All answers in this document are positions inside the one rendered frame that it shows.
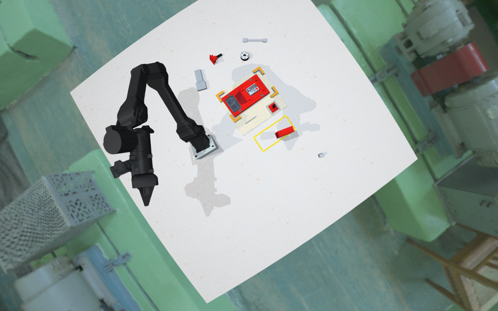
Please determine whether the black toy wheel with white hub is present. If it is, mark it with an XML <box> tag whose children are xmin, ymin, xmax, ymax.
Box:
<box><xmin>241</xmin><ymin>51</ymin><xmax>249</xmax><ymax>61</ymax></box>

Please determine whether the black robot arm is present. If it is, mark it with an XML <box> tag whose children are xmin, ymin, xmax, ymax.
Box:
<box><xmin>103</xmin><ymin>62</ymin><xmax>210</xmax><ymax>178</ymax></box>

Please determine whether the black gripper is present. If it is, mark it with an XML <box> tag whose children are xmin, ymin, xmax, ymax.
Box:
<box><xmin>130</xmin><ymin>149</ymin><xmax>159</xmax><ymax>206</ymax></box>

